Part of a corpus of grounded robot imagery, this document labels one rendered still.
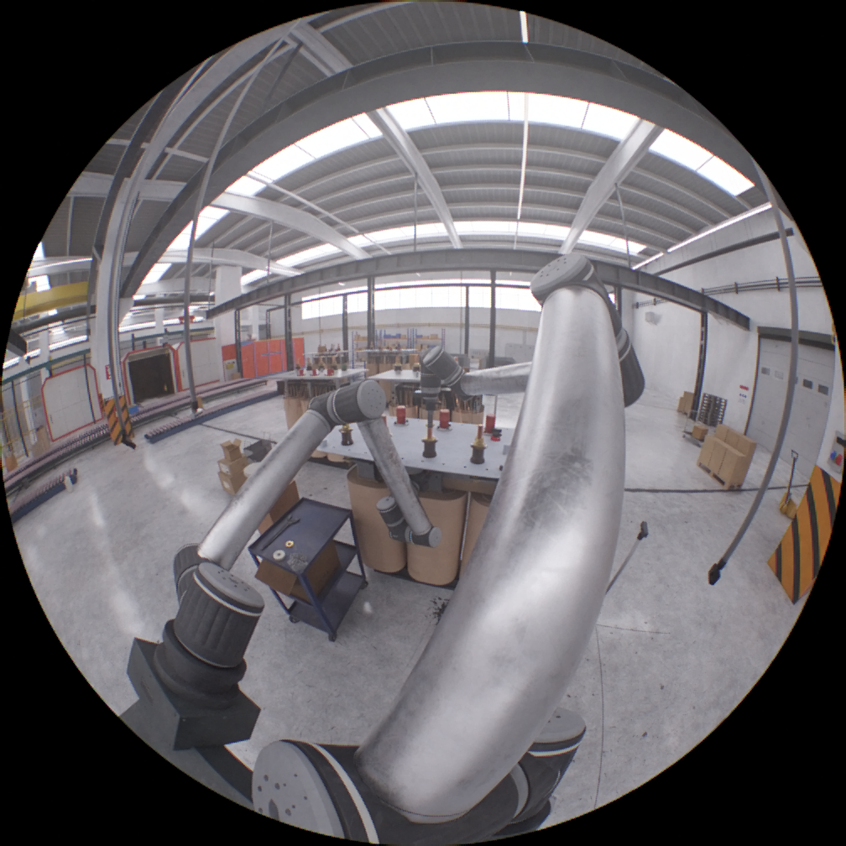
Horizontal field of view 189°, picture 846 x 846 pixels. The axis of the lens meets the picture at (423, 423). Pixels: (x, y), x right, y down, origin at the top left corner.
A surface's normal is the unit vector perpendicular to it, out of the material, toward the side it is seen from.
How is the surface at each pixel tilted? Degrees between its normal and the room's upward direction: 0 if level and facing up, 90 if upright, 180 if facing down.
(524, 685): 39
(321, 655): 0
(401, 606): 0
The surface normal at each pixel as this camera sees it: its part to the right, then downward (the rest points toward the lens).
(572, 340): -0.44, -0.63
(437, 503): -0.29, 0.30
